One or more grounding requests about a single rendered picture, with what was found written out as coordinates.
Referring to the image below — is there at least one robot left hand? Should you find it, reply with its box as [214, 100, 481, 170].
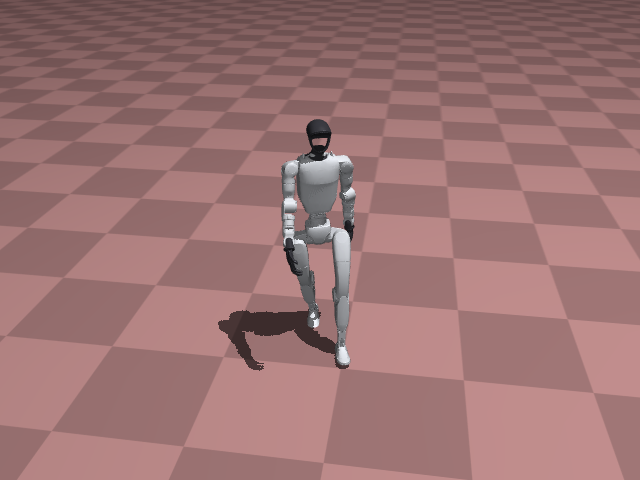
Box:
[344, 220, 354, 241]

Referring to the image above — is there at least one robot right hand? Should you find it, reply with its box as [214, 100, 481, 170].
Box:
[284, 238, 303, 276]

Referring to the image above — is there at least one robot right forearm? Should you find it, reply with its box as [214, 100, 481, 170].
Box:
[282, 200, 295, 248]

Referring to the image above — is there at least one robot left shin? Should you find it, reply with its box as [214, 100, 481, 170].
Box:
[334, 295, 349, 347]

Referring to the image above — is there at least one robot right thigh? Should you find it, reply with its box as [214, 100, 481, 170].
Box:
[293, 230, 315, 287]

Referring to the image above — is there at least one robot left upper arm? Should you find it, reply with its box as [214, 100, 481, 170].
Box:
[336, 155, 356, 202]

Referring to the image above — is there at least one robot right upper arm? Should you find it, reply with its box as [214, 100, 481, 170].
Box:
[281, 159, 300, 213]

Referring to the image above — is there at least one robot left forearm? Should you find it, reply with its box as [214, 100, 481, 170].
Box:
[342, 189, 356, 227]

